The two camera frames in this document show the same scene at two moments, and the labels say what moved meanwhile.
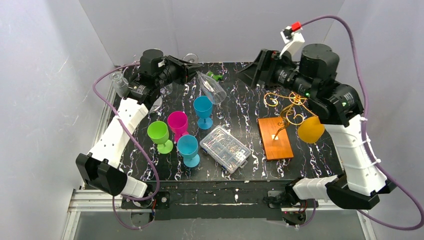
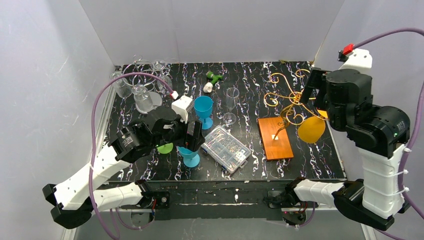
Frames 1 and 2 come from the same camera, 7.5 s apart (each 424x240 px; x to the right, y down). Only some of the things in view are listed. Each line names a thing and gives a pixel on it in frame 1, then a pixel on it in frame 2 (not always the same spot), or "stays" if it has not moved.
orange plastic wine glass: [311, 130] stays
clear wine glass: [213, 92] → [232, 97]
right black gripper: [265, 66] → [318, 86]
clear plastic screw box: [223, 147] stays
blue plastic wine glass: [187, 146] stays
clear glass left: [120, 83] stays
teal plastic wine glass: [203, 106] stays
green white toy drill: [216, 78] stays
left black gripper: [178, 68] → [185, 133]
